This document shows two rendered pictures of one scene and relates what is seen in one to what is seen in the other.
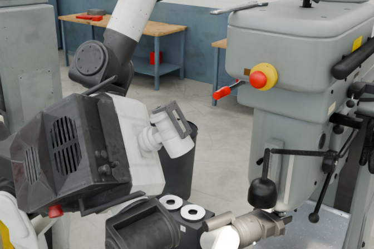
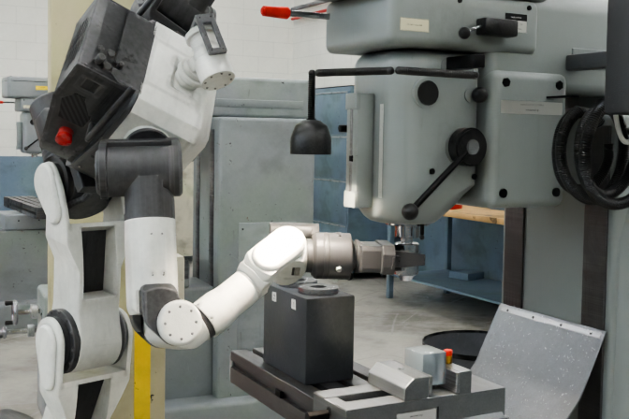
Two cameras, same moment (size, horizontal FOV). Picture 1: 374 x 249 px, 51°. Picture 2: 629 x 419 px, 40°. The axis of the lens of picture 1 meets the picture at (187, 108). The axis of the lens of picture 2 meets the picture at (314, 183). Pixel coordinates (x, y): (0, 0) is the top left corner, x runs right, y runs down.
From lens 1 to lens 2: 119 cm
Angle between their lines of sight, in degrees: 33
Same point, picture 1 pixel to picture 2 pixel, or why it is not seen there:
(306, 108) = (375, 23)
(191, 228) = (300, 298)
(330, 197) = (577, 302)
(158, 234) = (151, 155)
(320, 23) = not seen: outside the picture
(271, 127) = (363, 79)
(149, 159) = (183, 95)
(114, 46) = not seen: outside the picture
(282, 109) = (358, 36)
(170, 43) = not seen: hidden behind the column
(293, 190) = (387, 172)
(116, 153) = (129, 62)
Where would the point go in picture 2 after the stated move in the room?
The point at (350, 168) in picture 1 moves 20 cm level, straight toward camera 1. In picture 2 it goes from (595, 232) to (530, 238)
